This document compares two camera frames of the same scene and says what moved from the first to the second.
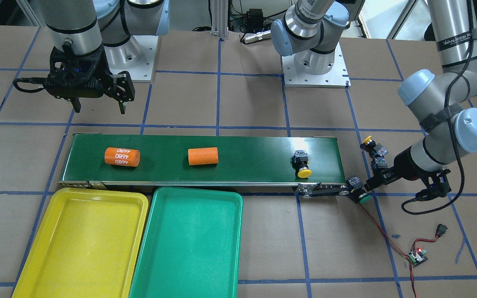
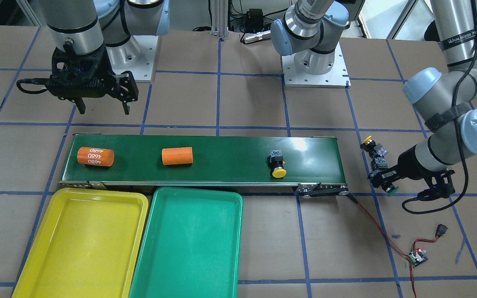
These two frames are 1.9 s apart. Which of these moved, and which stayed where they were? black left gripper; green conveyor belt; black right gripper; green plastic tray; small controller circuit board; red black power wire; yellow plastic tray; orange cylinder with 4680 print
Moved: orange cylinder with 4680 print
Stayed: red black power wire; green conveyor belt; yellow plastic tray; green plastic tray; black right gripper; black left gripper; small controller circuit board
